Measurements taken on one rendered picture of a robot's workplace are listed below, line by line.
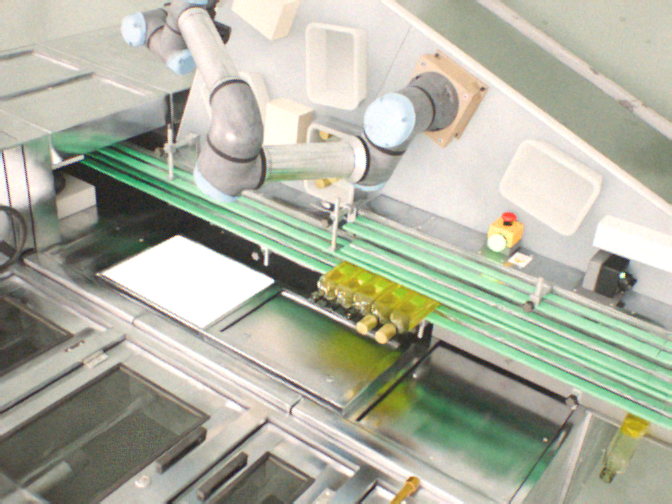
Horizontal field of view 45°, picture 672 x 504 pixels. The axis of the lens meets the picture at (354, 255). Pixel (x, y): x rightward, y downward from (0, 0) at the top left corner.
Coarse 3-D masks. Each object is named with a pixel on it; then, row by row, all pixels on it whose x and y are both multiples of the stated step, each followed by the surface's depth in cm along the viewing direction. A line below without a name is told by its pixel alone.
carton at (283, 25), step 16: (240, 0) 230; (256, 0) 227; (272, 0) 223; (288, 0) 224; (240, 16) 232; (256, 16) 229; (272, 16) 226; (288, 16) 228; (272, 32) 228; (288, 32) 234
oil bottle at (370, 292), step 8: (376, 280) 220; (384, 280) 220; (368, 288) 216; (376, 288) 216; (384, 288) 217; (360, 296) 213; (368, 296) 213; (376, 296) 213; (352, 304) 214; (360, 304) 212; (368, 304) 212; (368, 312) 213
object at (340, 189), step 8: (312, 128) 231; (320, 128) 229; (328, 128) 228; (312, 136) 234; (320, 136) 237; (336, 136) 236; (344, 136) 225; (304, 184) 241; (312, 184) 242; (336, 184) 243; (344, 184) 241; (312, 192) 241; (320, 192) 240; (328, 192) 240; (336, 192) 241; (344, 192) 241; (352, 192) 232; (328, 200) 238; (344, 200) 237; (352, 200) 234
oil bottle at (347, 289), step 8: (360, 272) 223; (368, 272) 223; (344, 280) 219; (352, 280) 219; (360, 280) 219; (368, 280) 220; (336, 288) 216; (344, 288) 215; (352, 288) 216; (360, 288) 217; (344, 296) 214; (352, 296) 215; (344, 304) 215
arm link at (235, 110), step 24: (192, 0) 183; (168, 24) 189; (192, 24) 180; (192, 48) 178; (216, 48) 176; (216, 72) 171; (216, 96) 168; (240, 96) 167; (216, 120) 167; (240, 120) 165; (216, 144) 167; (240, 144) 166
